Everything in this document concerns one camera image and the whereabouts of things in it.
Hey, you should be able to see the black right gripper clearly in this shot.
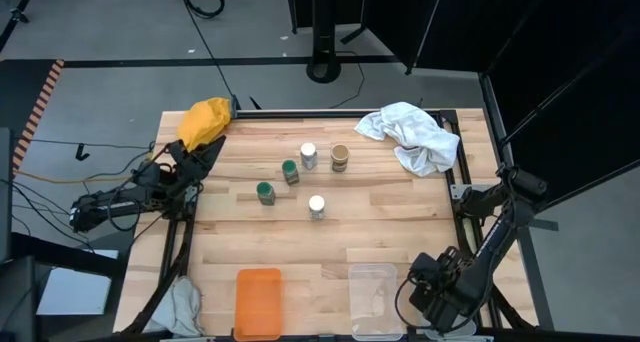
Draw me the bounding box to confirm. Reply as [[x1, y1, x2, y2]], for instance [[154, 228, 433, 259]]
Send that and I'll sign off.
[[408, 246, 477, 335]]

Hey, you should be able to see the white lid spice jar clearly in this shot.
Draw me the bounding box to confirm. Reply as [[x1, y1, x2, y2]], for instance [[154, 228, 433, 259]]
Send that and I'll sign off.
[[307, 194, 327, 221], [299, 141, 319, 171]]

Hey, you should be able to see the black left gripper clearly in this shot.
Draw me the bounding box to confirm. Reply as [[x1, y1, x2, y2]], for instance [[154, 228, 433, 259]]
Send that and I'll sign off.
[[167, 134, 228, 193]]

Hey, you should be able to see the black aluminium table frame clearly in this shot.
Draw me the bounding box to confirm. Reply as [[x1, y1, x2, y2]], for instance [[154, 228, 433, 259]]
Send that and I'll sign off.
[[122, 108, 540, 341]]

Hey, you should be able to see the clear plastic container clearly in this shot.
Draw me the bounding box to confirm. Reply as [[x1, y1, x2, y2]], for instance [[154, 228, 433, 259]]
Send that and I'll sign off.
[[347, 262, 406, 342]]

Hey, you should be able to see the white board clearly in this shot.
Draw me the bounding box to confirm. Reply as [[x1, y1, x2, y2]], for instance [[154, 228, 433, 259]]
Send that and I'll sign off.
[[36, 249, 120, 317]]

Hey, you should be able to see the yellow cloth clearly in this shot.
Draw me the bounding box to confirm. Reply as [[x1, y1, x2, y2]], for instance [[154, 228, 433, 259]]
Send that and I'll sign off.
[[176, 96, 233, 153]]

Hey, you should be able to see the grey cloth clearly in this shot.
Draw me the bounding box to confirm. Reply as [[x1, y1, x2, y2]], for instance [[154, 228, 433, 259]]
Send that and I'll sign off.
[[144, 275, 204, 337]]

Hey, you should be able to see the orange black hazard strip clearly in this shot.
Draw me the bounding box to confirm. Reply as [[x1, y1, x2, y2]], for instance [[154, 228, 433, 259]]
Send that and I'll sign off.
[[11, 59, 66, 173]]

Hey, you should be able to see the yellow cable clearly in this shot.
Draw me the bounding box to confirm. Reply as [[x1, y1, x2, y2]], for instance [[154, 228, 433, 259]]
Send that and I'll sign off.
[[12, 149, 154, 186]]

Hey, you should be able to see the white towel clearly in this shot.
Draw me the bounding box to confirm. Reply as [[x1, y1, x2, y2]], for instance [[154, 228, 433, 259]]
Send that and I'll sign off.
[[353, 101, 461, 178]]

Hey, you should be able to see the black coiled cable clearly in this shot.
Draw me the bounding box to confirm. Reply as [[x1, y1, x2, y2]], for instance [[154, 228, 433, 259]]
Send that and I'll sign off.
[[182, 0, 226, 20]]

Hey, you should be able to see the orange plastic tray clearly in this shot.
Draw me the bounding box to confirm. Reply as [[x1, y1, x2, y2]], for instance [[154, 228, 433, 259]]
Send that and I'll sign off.
[[233, 267, 283, 342]]

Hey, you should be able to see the brown lid spice jar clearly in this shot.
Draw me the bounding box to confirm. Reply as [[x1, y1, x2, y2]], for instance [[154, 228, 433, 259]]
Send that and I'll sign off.
[[330, 142, 351, 173]]

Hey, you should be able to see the black tripod leg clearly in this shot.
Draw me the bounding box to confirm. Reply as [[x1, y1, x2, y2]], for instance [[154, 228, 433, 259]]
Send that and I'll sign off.
[[0, 0, 41, 51]]

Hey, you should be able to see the green lid spice jar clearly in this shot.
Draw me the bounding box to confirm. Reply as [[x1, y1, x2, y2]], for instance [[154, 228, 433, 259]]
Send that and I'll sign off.
[[281, 158, 301, 186], [255, 180, 277, 207]]

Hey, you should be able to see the black curtain panel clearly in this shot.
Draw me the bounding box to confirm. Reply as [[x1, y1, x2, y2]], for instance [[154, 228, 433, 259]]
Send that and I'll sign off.
[[360, 0, 640, 221]]

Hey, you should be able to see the black floor stand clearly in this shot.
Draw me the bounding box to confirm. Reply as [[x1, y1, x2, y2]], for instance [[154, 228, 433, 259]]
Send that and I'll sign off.
[[305, 0, 343, 85]]

